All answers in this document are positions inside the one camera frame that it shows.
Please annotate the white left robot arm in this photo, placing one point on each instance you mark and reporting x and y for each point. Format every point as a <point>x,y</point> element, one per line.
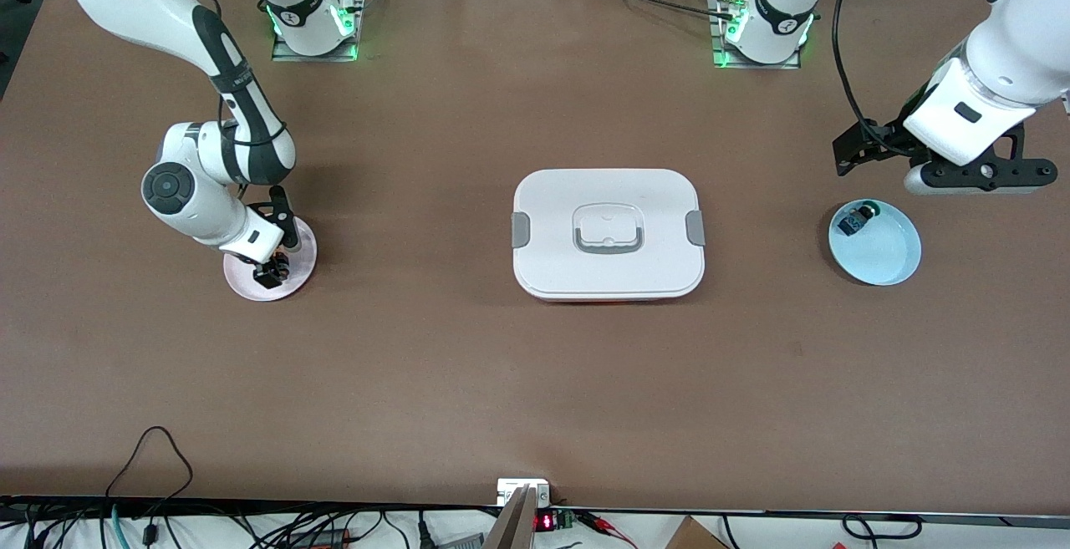
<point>1020,22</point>

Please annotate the white box with grey clips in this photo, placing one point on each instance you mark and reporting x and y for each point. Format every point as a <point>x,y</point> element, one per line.
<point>552,269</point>

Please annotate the pink round plate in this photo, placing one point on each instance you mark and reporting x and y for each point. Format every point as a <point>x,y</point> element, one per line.
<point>288,286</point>

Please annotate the small blue black part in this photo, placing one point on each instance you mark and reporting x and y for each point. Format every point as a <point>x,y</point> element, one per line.
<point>854,221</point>

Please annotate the light blue round plate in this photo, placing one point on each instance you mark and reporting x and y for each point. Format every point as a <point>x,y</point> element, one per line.
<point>886,256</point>

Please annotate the small white socket block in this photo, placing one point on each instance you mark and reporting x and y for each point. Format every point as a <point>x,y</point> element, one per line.
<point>512,489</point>

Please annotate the grey slanted bar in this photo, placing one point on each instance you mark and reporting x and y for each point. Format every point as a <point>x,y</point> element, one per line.
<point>512,528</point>

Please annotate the red digit display module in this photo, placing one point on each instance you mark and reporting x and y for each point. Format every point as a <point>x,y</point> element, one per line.
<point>545,521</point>

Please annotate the brown cardboard piece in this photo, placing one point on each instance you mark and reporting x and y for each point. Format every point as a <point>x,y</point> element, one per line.
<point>694,536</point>

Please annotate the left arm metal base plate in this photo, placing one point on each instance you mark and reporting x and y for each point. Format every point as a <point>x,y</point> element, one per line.
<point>720,60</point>

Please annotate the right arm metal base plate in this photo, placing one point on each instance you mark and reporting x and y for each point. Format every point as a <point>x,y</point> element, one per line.
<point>280,52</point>

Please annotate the black table edge rail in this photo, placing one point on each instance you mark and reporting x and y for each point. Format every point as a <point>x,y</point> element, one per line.
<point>251,505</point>

